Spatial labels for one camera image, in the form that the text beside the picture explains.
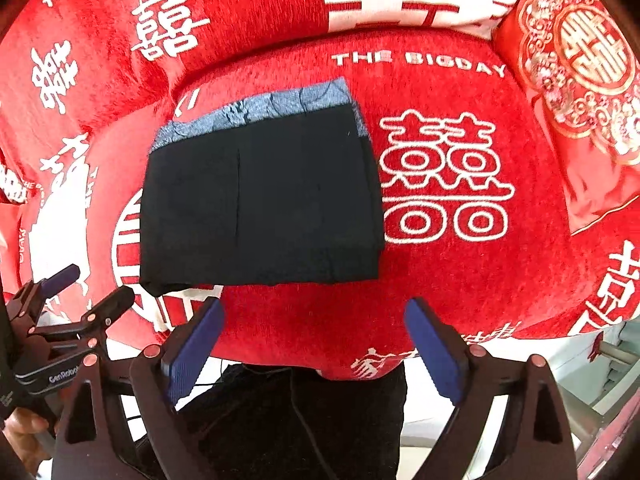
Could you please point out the person's left hand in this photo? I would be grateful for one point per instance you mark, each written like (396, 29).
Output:
(20, 426)

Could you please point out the person's black trouser legs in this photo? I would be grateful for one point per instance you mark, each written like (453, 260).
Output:
(300, 425)

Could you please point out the black pants with grey lining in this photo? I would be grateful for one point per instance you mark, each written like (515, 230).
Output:
(260, 210)

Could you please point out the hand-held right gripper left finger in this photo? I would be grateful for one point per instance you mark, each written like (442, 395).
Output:
(192, 350)

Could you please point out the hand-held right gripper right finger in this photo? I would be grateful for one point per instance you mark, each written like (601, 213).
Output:
(435, 355)

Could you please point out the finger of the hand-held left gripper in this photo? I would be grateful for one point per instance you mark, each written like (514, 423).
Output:
(117, 302)
(60, 277)

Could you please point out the grey metal frame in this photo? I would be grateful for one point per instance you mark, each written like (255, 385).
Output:
(615, 355)

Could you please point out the red patterned cushion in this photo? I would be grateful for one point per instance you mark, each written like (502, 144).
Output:
(590, 110)

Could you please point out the red printed sofa cover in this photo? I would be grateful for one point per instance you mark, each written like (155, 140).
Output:
(450, 285)

